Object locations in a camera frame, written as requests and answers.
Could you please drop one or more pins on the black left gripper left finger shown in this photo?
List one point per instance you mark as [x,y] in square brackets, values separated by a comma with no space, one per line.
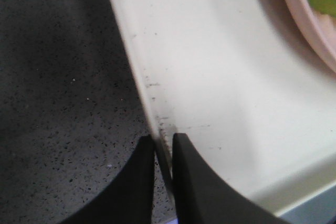
[129,197]

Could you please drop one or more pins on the cream bear print tray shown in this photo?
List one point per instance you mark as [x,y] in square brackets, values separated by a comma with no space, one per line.
[240,80]

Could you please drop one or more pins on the pink round plate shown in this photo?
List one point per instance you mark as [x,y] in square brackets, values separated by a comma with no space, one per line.
[317,29]

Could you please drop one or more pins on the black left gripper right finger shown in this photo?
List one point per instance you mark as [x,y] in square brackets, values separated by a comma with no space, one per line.
[201,196]

